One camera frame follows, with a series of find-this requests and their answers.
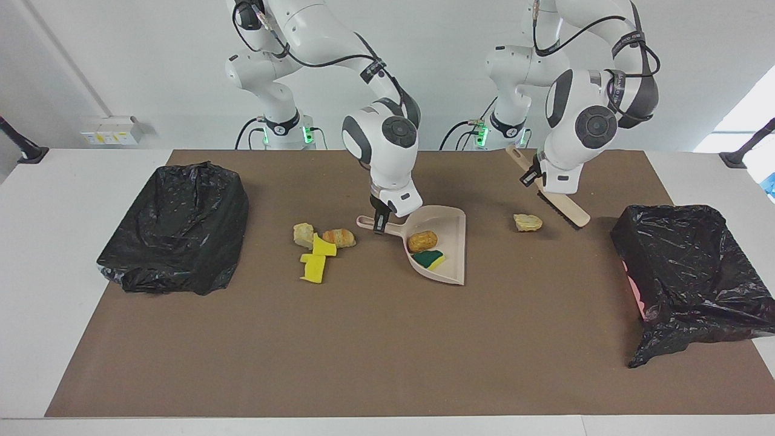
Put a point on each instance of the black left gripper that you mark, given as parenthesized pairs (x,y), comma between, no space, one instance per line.
(533,174)

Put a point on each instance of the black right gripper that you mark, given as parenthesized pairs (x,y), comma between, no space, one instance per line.
(381,206)

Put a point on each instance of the orange striped croissant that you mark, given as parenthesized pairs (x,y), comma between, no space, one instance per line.
(340,238)

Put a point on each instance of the brown bread roll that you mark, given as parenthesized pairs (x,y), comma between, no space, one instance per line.
(422,241)

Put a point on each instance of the beige brush black bristles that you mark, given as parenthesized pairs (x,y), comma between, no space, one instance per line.
(569,212)

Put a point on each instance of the green yellow sponge piece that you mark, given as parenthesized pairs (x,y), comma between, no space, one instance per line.
(428,259)

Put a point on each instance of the small yellow sponge wedge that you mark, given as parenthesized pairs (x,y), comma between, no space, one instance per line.
(324,246)

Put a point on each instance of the beige plastic dustpan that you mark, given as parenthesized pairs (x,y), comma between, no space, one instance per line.
(451,242)

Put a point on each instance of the notched yellow sponge piece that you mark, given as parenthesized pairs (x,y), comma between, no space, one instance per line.
(313,269)

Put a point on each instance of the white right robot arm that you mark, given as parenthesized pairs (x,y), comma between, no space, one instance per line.
(387,136)

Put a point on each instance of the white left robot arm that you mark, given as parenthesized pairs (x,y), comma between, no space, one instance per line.
(590,121)

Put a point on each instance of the pink plastic bin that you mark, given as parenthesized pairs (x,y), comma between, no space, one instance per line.
(636,297)

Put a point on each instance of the black plastic trash bag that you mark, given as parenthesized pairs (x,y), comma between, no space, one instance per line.
(696,272)
(200,254)

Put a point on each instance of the brown table mat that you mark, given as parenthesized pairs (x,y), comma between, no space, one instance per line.
(387,363)

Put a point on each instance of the blue white object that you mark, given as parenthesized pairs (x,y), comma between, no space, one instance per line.
(771,184)

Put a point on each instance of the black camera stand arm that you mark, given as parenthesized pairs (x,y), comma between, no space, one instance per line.
(748,145)
(21,145)

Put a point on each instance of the white wall socket box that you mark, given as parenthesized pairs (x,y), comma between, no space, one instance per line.
(112,130)

